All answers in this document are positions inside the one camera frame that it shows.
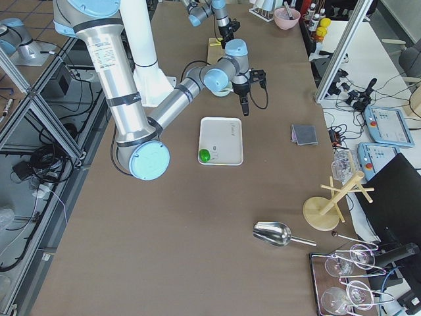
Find pink bowl with ice cubes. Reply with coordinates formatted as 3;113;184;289
274;7;301;30

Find mint green bowl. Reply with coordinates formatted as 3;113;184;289
212;88;233;97

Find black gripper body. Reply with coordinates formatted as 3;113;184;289
232;68;266;97
218;19;240;41

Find yellow lemon fruit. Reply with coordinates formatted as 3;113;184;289
319;18;332;28

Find grey folded cloth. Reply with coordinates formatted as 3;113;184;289
291;124;318;145

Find aluminium frame post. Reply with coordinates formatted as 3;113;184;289
314;0;372;105

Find white wire cup rack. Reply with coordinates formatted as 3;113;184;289
249;0;283;22

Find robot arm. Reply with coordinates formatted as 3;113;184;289
181;0;240;49
53;1;253;180

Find wooden cutting board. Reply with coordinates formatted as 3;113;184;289
207;38;225;65

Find black monitor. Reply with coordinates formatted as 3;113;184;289
363;153;420;246

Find cream rabbit tray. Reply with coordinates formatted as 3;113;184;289
197;117;243;166

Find blue teach pendant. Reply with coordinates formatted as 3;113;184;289
364;105;415;147
357;142;401;180

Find wooden mug tree stand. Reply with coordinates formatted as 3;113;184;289
303;151;374;231

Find green lime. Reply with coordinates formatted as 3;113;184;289
199;149;211;163

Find metal muddler with black tip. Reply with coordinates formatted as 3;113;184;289
284;1;294;20

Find clear wine glass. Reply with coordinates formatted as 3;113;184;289
324;257;353;277
346;280;374;311
349;244;375;270

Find metal scoop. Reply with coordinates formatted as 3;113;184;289
253;221;317;247

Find black wine glass rack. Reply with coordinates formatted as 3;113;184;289
309;244;394;315

